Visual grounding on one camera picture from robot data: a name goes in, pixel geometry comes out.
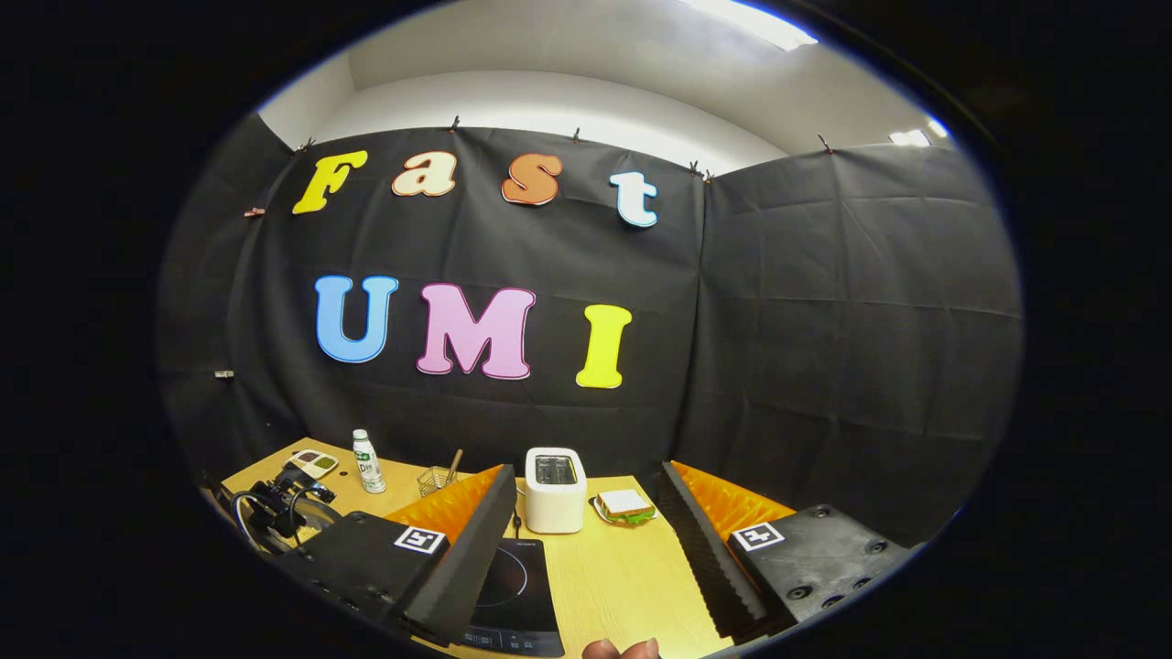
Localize white divided bean dish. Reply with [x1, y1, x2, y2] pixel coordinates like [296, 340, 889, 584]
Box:
[282, 448, 340, 480]

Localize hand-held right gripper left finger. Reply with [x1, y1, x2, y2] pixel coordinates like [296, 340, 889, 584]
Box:
[275, 464, 518, 646]

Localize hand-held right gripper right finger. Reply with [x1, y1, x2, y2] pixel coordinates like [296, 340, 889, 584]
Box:
[659, 460, 917, 644]

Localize black induction cooktop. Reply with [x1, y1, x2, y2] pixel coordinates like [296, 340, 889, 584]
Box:
[458, 538, 566, 658]

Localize white drink bottle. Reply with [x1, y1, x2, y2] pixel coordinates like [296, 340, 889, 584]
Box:
[353, 429, 387, 495]

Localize white toaster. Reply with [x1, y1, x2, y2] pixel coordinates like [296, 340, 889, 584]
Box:
[525, 447, 588, 535]

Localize small white plate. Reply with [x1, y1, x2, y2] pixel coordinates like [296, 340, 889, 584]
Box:
[591, 494, 658, 528]

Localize stainless steel pot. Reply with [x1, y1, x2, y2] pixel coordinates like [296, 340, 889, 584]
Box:
[229, 492, 353, 557]

